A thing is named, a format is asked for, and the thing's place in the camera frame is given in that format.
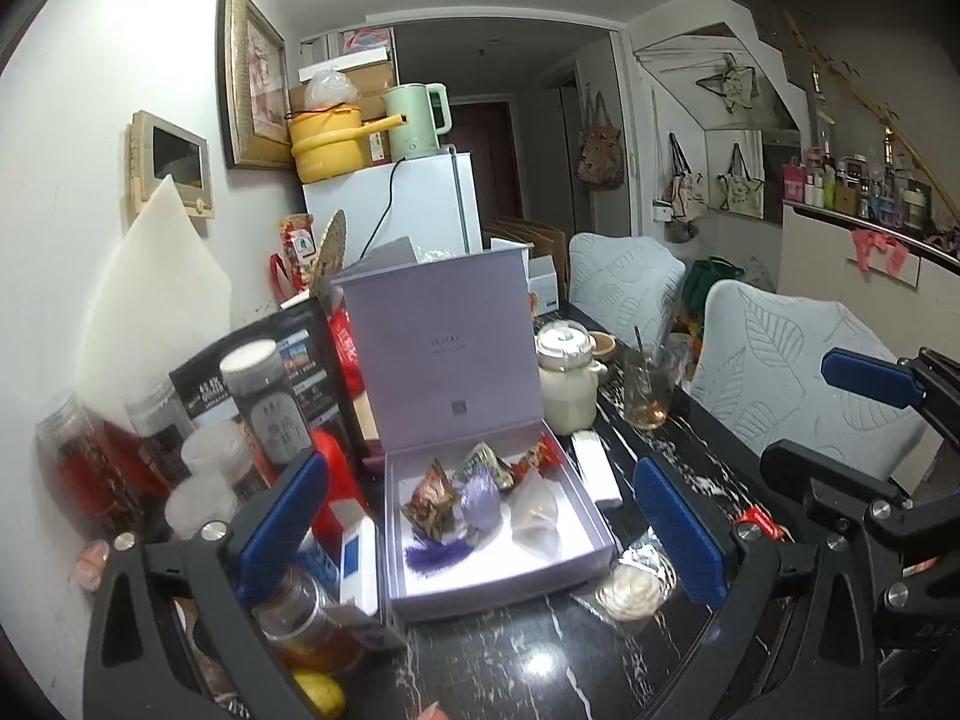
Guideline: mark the yellow lemon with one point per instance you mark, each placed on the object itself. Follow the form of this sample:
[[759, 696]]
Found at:
[[325, 693]]

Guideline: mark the lavender open gift box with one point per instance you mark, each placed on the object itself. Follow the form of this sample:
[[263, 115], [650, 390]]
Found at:
[[446, 352]]

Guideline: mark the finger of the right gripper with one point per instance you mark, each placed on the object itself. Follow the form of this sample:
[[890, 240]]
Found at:
[[927, 383]]

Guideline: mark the clear plastic bag beige contents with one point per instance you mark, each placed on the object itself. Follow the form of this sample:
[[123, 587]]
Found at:
[[534, 514]]

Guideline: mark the green electric kettle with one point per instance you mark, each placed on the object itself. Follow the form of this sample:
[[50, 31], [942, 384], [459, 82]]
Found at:
[[427, 118]]

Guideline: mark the far grey leaf chair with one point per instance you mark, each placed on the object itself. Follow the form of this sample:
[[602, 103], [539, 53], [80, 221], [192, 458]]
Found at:
[[629, 286]]

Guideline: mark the white ceramic lidded pot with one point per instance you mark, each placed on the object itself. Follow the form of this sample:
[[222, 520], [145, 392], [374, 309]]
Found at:
[[569, 376]]

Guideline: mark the white refrigerator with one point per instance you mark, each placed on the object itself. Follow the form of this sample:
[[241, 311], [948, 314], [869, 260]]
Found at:
[[430, 201]]

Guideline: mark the wall intercom panel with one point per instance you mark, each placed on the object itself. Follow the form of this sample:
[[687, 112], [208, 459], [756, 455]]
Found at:
[[158, 149]]

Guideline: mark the hanging brown tote bag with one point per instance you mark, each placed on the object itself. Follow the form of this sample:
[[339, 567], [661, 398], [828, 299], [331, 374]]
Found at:
[[601, 161]]

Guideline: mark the purple satin drawstring pouch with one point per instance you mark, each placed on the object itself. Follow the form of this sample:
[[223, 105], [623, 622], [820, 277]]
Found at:
[[480, 502]]

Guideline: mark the blue white medicine box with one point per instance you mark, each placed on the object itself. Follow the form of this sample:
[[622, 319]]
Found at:
[[353, 580]]

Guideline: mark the large red spicy snack packet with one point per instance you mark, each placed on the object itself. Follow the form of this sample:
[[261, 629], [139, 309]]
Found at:
[[761, 518]]

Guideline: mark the white foam sheet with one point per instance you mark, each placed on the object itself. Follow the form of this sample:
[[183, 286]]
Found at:
[[163, 299]]

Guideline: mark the grey leaf chair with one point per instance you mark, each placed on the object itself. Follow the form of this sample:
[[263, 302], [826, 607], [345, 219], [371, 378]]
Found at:
[[759, 375], [629, 286]]

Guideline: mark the white rolled towel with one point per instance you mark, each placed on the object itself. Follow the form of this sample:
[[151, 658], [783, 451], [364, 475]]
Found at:
[[595, 470]]

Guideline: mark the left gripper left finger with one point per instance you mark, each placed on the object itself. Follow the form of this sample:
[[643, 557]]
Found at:
[[138, 663]]

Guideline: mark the brown entrance door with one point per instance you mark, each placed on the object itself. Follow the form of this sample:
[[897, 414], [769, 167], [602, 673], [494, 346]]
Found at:
[[483, 130]]

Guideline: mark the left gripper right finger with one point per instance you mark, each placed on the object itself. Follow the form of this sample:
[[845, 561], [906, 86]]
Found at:
[[790, 634]]

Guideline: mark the glass cup with spoon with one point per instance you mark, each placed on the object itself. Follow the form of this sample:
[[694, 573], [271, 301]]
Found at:
[[650, 371]]

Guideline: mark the left hand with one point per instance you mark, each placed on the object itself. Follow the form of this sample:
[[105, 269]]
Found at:
[[91, 564]]

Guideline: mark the dark label berry jar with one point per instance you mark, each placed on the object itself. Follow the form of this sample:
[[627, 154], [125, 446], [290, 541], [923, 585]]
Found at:
[[258, 382]]

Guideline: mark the near grey leaf chair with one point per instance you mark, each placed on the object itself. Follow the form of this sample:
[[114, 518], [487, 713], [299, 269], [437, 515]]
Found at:
[[759, 375]]

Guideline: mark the jar with brown powder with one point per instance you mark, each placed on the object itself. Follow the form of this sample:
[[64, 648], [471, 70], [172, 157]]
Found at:
[[221, 449]]

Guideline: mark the brown green snack packet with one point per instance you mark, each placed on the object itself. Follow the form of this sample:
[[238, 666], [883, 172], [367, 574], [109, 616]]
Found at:
[[430, 508]]

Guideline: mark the bag with white cord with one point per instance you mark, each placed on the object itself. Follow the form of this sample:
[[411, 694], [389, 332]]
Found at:
[[639, 584]]

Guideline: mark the black printed food pouch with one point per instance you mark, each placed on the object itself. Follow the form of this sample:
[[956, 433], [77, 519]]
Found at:
[[288, 358]]

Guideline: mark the red plastic container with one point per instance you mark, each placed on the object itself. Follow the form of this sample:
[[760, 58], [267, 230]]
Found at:
[[344, 504]]

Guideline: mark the small red snack packet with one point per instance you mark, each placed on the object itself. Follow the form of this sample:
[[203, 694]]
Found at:
[[543, 455]]

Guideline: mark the framed picture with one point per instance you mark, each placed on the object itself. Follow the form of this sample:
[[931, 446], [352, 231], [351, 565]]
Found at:
[[252, 88]]

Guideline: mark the yellow pot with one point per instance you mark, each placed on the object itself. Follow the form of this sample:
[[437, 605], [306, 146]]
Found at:
[[328, 142]]

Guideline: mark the jar with orange label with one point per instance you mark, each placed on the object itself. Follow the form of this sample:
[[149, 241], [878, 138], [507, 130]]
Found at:
[[295, 623]]

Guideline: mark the green white snack packet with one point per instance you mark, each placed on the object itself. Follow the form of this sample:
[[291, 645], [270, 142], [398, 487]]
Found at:
[[481, 459]]

